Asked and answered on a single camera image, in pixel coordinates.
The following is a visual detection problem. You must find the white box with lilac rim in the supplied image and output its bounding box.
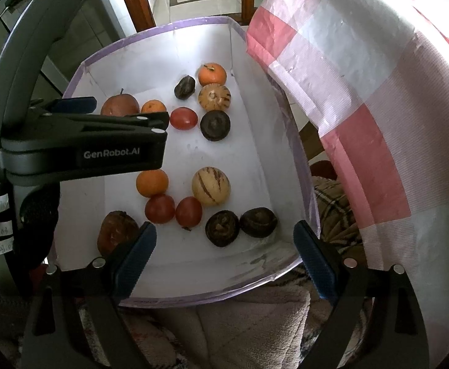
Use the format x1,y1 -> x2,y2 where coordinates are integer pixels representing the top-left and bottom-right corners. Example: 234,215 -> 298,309
50,16 -> 321,309

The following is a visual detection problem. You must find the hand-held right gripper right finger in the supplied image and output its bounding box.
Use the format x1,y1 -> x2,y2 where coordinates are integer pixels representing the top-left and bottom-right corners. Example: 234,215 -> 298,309
293,220 -> 430,369

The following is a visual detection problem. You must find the wrinkled dark red apple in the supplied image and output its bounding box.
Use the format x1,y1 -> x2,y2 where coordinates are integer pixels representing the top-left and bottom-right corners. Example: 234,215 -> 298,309
97,211 -> 140,257

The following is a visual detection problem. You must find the wooden door frame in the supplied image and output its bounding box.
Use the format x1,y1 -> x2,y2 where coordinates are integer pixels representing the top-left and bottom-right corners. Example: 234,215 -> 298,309
122,0 -> 271,33

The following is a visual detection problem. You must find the plaid cushion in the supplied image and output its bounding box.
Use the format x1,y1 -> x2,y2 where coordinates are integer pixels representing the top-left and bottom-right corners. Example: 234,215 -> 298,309
311,175 -> 367,266

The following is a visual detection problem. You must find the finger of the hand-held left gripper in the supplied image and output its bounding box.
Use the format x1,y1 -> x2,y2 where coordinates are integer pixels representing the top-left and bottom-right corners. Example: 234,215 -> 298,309
30,111 -> 170,135
28,96 -> 97,114

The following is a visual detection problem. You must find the yellow striped pepino melon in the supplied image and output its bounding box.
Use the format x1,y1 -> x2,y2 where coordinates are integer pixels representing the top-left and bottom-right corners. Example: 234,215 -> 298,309
192,166 -> 231,206
198,84 -> 232,111

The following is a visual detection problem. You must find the orange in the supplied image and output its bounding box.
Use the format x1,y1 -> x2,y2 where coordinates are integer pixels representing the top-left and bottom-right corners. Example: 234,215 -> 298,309
136,169 -> 169,198
197,63 -> 227,87

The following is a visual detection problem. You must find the smooth dark red apple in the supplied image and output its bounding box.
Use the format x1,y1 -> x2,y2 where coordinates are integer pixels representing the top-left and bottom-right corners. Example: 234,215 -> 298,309
101,88 -> 141,117

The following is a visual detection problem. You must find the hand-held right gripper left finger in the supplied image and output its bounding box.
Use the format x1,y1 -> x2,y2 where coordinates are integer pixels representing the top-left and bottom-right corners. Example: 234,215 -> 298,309
21,221 -> 158,369

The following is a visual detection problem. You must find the small dark mangosteen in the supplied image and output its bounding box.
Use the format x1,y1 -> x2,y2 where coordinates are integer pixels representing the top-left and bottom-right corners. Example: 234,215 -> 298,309
174,76 -> 195,101

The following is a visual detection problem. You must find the red white checked tablecloth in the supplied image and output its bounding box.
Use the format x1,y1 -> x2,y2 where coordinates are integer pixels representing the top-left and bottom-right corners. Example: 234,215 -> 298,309
245,0 -> 449,369

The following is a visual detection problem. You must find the beige fleece blanket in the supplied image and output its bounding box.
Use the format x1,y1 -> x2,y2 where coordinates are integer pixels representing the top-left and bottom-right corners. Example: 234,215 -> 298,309
28,265 -> 375,369

